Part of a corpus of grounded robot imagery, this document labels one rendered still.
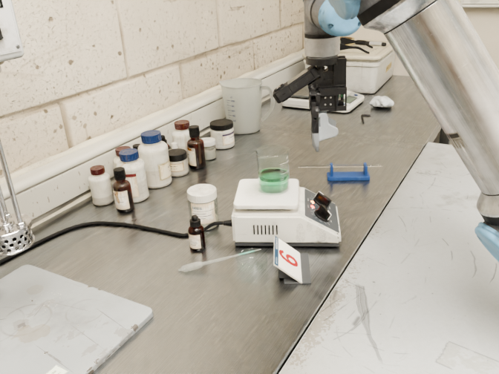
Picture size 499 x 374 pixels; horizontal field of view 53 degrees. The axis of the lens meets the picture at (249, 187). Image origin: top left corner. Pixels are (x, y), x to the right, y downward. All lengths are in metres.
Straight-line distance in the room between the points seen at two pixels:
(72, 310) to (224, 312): 0.24
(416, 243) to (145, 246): 0.51
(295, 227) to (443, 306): 0.28
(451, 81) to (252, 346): 0.43
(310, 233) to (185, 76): 0.78
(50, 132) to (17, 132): 0.08
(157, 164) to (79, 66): 0.28
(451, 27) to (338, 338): 0.43
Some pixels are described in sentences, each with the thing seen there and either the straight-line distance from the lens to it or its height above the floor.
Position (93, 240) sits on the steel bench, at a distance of 1.04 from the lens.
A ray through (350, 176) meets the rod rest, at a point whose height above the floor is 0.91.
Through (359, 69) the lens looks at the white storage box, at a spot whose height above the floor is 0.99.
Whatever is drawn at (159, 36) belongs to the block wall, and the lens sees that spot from 1.44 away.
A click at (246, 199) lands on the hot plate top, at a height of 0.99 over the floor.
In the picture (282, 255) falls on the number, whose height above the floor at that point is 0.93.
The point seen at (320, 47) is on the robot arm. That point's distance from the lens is 1.09.
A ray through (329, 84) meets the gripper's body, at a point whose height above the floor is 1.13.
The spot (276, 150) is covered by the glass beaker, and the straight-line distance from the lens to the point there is 0.96.
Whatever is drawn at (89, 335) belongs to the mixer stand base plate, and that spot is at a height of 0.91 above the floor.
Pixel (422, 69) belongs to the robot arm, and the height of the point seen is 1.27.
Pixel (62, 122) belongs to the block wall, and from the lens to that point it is 1.20.
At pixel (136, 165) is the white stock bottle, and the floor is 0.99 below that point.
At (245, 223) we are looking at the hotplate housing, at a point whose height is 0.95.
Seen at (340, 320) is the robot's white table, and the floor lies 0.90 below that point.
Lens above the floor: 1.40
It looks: 25 degrees down
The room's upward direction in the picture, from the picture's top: 3 degrees counter-clockwise
